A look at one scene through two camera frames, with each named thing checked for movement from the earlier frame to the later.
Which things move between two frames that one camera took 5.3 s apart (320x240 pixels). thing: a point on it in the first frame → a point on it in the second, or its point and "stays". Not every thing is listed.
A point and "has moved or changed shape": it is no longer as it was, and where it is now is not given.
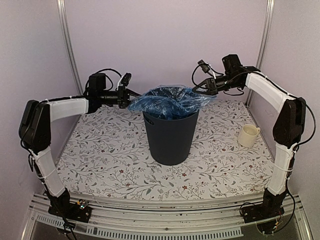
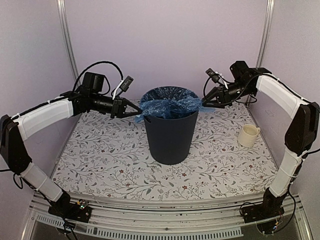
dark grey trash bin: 170,140 stays
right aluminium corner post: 270,7 stays
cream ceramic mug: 247,136 stays
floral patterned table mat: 106,155 stays
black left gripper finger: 124,103 → 122,115
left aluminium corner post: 65,33 stays
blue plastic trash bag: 171,102 has moved or changed shape
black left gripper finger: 129,92 → 126,102
